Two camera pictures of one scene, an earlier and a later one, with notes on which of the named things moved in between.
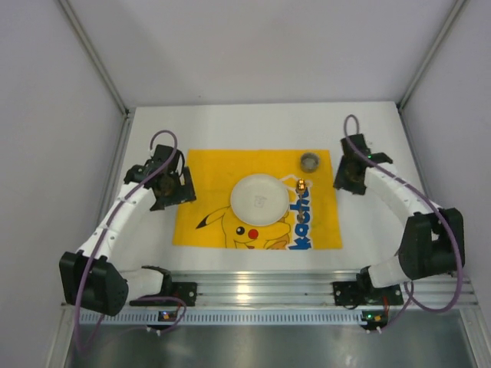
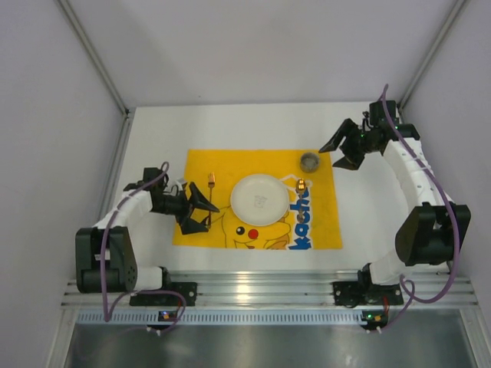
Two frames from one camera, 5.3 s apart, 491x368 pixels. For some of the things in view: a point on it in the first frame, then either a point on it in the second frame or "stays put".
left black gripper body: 186,188 → 187,205
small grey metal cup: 310,162 stays put
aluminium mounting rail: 298,288 stays put
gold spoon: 301,188 stays put
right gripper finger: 356,189 → 352,161
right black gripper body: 341,178 → 355,142
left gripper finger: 164,201 → 191,226
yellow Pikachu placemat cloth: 311,220 stays put
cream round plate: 259,199 stays put
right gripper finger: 340,180 → 348,126
